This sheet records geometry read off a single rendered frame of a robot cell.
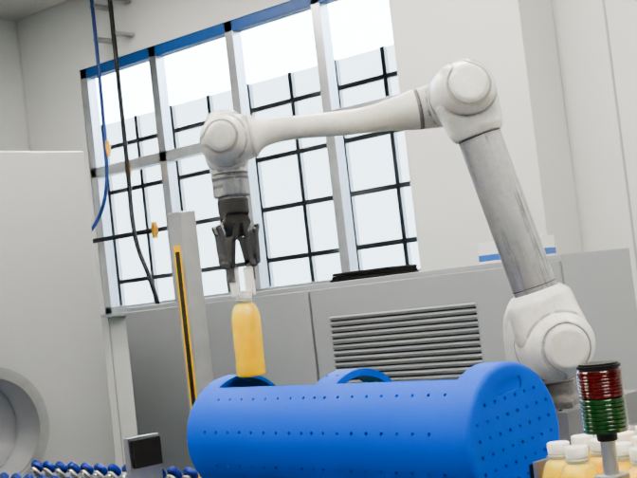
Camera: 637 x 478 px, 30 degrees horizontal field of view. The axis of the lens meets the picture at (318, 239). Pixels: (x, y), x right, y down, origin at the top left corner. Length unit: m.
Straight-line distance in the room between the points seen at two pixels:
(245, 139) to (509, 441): 0.89
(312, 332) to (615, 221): 1.47
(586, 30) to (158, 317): 2.21
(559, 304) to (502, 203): 0.26
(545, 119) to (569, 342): 2.62
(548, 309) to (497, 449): 0.49
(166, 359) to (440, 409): 2.93
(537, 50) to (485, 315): 1.54
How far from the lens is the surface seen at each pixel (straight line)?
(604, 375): 1.74
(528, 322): 2.68
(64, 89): 7.64
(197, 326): 3.56
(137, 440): 3.25
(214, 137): 2.65
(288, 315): 4.60
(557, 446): 2.11
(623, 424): 1.76
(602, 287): 4.16
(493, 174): 2.70
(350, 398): 2.47
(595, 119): 5.28
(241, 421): 2.71
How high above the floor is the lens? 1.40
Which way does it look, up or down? 3 degrees up
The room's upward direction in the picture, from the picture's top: 7 degrees counter-clockwise
